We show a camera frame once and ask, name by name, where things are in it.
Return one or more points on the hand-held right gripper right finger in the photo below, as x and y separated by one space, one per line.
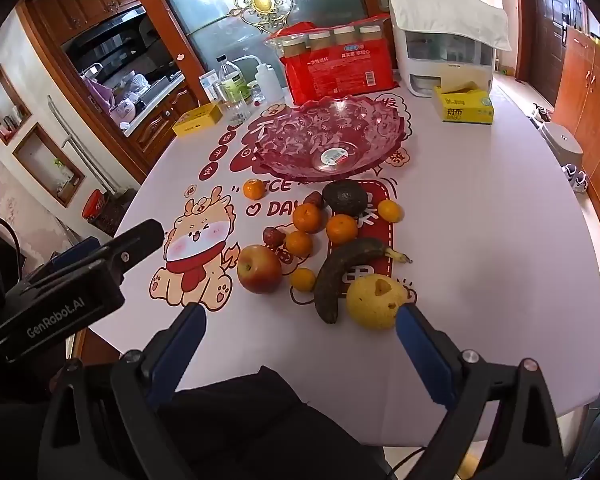
425 355

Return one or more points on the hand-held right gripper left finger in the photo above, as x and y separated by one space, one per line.
180 345

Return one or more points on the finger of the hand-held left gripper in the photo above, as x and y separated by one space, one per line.
135 245
75 252

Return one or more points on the yellow corn piece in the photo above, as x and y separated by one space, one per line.
375 305

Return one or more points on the red apple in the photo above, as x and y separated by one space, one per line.
259 270

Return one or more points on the small orange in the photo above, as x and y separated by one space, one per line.
298 243
302 280
390 211
253 189

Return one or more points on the red date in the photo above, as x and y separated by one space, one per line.
314 200
273 236

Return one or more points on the pink glass fruit bowl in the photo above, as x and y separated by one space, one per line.
330 130

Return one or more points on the person's dark pants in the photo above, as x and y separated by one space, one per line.
240 425

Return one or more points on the printed white tablecloth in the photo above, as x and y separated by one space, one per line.
480 260

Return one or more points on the wooden lower kitchen cabinets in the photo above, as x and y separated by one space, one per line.
165 120

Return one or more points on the wooden kitchen cabinets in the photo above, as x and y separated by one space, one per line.
165 120
85 0

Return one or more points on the flat yellow box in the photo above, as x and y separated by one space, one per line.
197 120

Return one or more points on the small white blue box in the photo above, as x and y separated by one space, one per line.
208 87

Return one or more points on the dark green avocado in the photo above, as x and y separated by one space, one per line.
345 196

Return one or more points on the clear green-label plastic bottle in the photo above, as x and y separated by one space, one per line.
232 80

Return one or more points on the black range hood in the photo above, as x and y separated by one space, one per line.
120 45

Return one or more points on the white squeeze bottle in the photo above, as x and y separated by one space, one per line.
266 82

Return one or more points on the pair of shoes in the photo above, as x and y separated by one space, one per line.
576 177

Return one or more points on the wooden upper kitchen cabinets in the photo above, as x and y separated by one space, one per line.
85 0

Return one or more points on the white round appliance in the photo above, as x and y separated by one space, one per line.
560 142

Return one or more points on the yellow tissue box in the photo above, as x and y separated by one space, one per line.
462 105

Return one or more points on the frosted glass door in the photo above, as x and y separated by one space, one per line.
205 0

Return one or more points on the red plastic package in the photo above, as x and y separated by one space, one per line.
330 75

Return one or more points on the white countertop appliance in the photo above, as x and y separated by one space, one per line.
445 67

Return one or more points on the wooden wardrobe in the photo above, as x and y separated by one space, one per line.
592 110

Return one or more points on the white appliance with cloth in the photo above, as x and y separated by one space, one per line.
450 15

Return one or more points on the dark entrance door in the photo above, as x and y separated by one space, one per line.
545 25

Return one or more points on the wood-framed wall niche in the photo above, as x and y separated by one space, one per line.
47 165
2 100

